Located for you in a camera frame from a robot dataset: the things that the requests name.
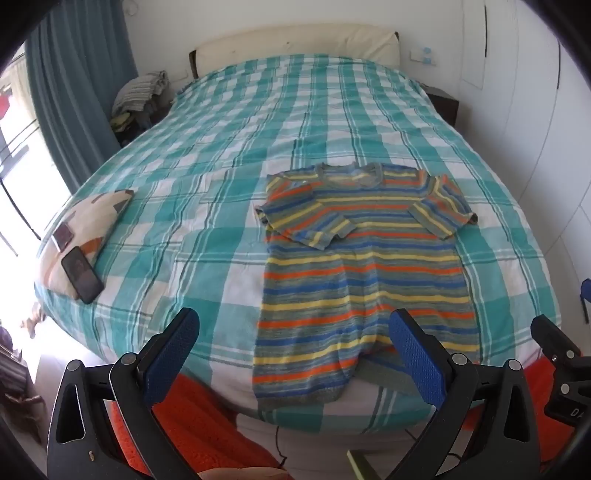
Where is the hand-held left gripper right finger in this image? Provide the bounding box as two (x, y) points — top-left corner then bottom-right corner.
(388, 309), (550, 480)

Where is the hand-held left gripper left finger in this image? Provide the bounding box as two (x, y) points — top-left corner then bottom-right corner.
(46, 308), (200, 480)

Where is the striped knit sweater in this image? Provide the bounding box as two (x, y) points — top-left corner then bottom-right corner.
(254, 161), (481, 423)

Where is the pile of clothes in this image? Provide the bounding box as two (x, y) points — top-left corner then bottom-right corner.
(111, 71), (172, 136)

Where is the black smartphone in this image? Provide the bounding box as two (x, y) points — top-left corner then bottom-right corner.
(61, 247), (105, 305)

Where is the patterned cream pillow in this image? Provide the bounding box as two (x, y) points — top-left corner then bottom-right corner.
(37, 188), (136, 297)

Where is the small dark wallet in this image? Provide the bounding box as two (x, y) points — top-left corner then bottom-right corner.
(52, 223), (75, 253)

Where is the white wardrobe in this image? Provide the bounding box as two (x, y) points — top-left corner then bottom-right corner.
(459, 0), (591, 301)

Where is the teal checked bedspread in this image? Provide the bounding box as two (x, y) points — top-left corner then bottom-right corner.
(34, 54), (561, 432)

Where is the dark wooden nightstand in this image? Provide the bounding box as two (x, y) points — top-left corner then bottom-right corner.
(424, 85), (461, 128)

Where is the window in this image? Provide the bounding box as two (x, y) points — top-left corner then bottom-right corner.
(0, 51), (72, 264)

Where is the blue curtain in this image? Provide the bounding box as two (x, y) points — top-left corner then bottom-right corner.
(25, 0), (140, 195)

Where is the cream padded headboard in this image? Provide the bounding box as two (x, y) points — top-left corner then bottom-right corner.
(189, 25), (400, 80)

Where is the black cable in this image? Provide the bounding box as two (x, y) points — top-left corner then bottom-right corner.
(274, 424), (288, 468)

